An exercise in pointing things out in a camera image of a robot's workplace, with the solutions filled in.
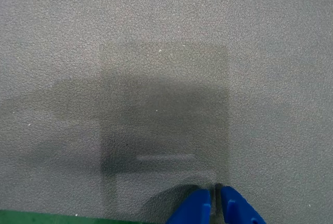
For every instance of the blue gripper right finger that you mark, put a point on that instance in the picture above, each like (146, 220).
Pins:
(236, 208)

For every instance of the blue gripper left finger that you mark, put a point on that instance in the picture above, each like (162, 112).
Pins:
(193, 209)

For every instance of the grey mat with printed letters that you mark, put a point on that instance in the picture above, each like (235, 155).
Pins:
(166, 52)

